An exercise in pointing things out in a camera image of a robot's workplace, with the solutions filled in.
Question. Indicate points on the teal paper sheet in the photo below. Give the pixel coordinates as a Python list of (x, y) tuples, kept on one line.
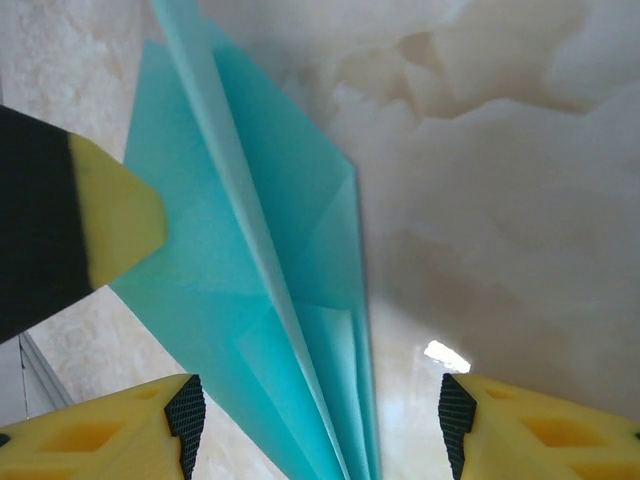
[(225, 225)]

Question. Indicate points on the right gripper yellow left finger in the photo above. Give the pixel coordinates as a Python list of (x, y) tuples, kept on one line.
[(140, 405)]

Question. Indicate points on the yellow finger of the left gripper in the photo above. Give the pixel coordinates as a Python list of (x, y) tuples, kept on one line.
[(100, 215)]

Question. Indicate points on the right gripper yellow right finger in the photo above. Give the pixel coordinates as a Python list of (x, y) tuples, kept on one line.
[(500, 405)]

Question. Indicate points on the long aluminium mounting rail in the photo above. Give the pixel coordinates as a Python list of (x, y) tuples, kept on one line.
[(42, 370)]

